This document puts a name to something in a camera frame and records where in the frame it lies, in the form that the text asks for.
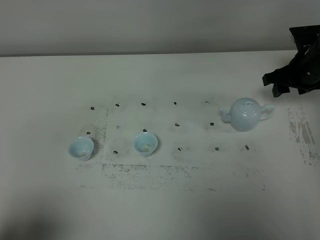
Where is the light blue porcelain teapot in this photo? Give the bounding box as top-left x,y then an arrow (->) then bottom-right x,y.
219,97 -> 275,132

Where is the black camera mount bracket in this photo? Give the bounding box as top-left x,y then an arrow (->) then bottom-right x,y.
289,25 -> 320,52

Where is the left blue porcelain teacup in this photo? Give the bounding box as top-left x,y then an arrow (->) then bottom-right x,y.
68,136 -> 95,162

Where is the blue porcelain teacup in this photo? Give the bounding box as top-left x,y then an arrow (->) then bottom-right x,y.
68,136 -> 95,162
133,132 -> 158,157

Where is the right blue porcelain teacup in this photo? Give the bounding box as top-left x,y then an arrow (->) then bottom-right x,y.
133,132 -> 158,157

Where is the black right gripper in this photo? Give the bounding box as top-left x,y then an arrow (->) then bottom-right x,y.
262,39 -> 320,97

